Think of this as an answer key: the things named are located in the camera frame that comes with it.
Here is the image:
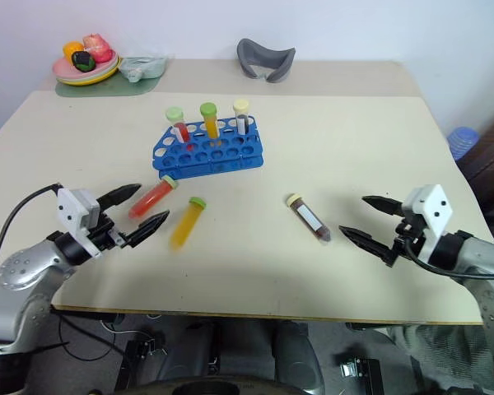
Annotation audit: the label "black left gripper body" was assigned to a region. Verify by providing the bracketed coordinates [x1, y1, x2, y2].
[84, 212, 128, 253]

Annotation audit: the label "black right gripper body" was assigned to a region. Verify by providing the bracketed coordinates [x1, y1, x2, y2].
[391, 213, 431, 259]

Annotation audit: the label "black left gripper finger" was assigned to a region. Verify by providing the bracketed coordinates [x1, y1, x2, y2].
[121, 209, 171, 249]
[96, 184, 143, 208]

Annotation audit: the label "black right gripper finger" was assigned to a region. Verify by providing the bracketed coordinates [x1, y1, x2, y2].
[361, 195, 405, 217]
[338, 225, 398, 269]

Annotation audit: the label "red tube light-green cap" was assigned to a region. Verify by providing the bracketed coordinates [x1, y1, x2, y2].
[128, 174, 179, 220]
[165, 106, 191, 145]

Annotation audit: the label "orange tube green cap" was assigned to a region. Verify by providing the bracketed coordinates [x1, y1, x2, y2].
[169, 196, 207, 250]
[199, 102, 221, 142]

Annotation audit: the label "dark tube cream cap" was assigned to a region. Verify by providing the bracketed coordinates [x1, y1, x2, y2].
[285, 193, 333, 244]
[232, 99, 252, 136]

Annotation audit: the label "blue test tube rack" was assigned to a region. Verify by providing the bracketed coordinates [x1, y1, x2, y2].
[151, 116, 266, 182]

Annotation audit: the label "blue water bottle caps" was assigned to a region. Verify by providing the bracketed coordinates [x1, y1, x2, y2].
[447, 126, 481, 160]

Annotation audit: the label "green table mat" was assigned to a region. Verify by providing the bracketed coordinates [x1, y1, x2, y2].
[54, 57, 170, 98]

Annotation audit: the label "yellow plate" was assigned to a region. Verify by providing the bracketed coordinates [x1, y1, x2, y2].
[56, 60, 122, 87]

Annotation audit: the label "grey green cloth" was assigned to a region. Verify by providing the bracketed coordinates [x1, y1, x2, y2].
[387, 323, 494, 395]

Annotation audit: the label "pale green plate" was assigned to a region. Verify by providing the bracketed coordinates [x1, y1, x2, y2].
[55, 55, 120, 83]

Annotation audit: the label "black box silver latch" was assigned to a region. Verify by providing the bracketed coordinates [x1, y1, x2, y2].
[338, 356, 384, 393]

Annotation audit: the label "pale green plastic pouch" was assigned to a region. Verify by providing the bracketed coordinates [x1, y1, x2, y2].
[119, 55, 169, 82]

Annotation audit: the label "dark grey rounded shape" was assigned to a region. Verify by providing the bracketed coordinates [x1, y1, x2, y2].
[273, 320, 327, 395]
[152, 318, 273, 384]

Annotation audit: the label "black green toy food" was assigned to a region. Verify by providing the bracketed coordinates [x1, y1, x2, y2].
[72, 50, 97, 72]

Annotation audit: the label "pink plate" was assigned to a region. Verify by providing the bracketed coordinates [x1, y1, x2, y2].
[51, 49, 118, 80]

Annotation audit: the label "pink red toy food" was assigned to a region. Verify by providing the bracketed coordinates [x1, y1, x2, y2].
[82, 33, 112, 63]

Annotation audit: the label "orange toy fruit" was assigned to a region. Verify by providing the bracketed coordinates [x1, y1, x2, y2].
[62, 41, 86, 63]

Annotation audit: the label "grey headset face pad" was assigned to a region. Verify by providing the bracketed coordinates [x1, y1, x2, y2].
[235, 38, 297, 85]

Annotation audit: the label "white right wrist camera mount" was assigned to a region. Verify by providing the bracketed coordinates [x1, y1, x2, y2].
[401, 184, 454, 264]

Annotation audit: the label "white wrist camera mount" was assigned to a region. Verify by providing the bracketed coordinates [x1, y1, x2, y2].
[401, 184, 454, 264]
[56, 188, 105, 258]

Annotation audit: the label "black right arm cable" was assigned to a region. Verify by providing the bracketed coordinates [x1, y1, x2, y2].
[403, 237, 494, 283]

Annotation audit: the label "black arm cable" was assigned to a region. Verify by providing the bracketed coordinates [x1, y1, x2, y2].
[403, 237, 494, 283]
[0, 183, 63, 298]

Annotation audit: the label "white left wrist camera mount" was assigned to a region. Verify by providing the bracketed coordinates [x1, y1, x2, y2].
[56, 188, 105, 258]

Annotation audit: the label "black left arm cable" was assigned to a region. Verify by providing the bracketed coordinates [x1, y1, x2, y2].
[0, 183, 63, 298]

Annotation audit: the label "thin black floor cable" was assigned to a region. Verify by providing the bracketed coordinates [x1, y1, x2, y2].
[58, 315, 127, 361]

